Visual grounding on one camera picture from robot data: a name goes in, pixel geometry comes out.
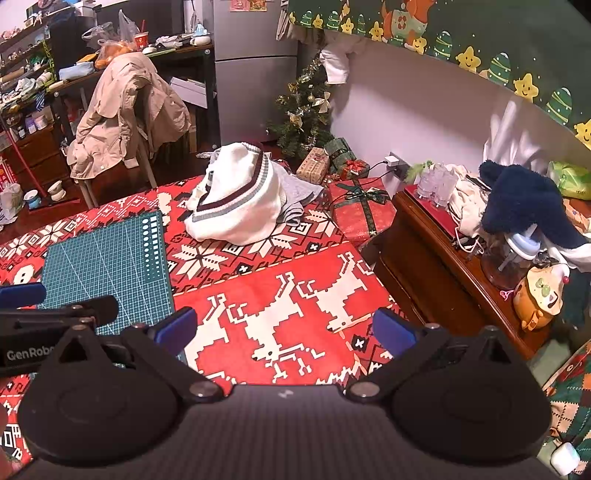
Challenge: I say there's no dark blue fluffy cloth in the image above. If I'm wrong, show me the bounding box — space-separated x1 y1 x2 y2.
478 160 587 250

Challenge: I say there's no green fuzzy decoration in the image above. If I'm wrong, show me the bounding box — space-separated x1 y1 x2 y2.
406 159 435 183

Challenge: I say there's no yellow cartoon jar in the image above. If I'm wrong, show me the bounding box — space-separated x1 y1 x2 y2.
512 268 566 330

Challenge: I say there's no black metal desk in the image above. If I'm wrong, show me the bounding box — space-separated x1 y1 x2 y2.
46 41 218 153

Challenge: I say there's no light blue pouch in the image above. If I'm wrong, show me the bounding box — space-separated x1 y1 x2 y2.
59 61 95 81

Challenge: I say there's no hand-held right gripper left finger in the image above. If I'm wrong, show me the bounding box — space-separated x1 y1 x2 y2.
44 307 226 401

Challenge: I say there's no cluttered metal shelf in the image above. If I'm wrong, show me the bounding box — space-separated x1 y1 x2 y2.
0 0 63 121

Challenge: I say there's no grey sweater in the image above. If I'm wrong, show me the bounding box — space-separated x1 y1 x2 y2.
272 161 325 227

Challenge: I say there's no white hanging cloth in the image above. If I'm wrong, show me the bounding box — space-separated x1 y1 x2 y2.
321 37 365 85

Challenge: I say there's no small Christmas tree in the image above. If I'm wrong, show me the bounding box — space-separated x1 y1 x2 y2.
267 55 335 158

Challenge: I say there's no colourful crochet blanket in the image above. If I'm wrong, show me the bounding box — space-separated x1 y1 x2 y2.
540 342 591 462

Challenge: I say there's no green gift box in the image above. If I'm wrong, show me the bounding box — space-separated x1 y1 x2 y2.
323 137 354 169

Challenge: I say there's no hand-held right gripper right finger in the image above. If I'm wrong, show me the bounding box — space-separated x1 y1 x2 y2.
345 307 532 401

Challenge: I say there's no beige jacket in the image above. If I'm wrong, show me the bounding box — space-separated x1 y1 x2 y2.
66 52 192 178

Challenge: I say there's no white earbud case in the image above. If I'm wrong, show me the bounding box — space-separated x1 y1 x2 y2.
550 443 580 476

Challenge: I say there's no green plastic bag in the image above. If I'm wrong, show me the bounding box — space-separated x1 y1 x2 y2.
549 161 591 200

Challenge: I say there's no clear bottle blue lid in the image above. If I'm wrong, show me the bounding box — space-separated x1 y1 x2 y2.
480 231 541 289

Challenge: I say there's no large red gift box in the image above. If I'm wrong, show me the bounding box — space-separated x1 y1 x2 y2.
328 176 398 247

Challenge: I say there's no green cutting mat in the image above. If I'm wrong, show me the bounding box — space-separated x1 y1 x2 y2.
37 210 188 365

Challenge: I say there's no orange plastic bag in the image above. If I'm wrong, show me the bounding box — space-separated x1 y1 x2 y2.
95 39 139 70

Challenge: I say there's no white knit vest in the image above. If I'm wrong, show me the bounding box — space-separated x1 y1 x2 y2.
184 142 289 245

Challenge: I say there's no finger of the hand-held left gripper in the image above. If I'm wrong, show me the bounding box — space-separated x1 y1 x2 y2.
0 282 47 309
0 295 120 334

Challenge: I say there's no chair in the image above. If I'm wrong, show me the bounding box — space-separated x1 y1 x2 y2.
74 80 160 208

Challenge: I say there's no grey refrigerator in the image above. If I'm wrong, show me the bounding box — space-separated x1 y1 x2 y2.
212 0 301 146

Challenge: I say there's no cream cloth bag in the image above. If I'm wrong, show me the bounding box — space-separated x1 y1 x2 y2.
448 168 490 238

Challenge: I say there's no red broom stick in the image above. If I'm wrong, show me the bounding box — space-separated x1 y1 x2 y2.
0 115 47 197

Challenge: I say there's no green Christmas wall cloth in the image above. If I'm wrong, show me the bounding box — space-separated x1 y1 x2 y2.
286 0 591 151

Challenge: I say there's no wall socket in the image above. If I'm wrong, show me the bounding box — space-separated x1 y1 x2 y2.
383 152 411 182

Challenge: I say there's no wooden drawer cabinet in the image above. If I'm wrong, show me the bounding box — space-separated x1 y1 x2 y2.
0 122 70 185

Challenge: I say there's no red patterned blanket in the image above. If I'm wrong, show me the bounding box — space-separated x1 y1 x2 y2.
0 161 416 467

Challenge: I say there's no cluster of clear glasses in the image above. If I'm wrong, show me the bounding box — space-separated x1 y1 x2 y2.
416 164 455 206

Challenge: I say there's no kraft paper gift box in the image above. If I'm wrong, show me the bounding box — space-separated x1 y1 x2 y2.
296 148 331 182

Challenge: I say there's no small red gift box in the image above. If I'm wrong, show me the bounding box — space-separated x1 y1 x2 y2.
339 158 370 181

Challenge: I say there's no wooden nightstand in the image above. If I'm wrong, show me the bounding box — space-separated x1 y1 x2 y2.
369 185 555 361

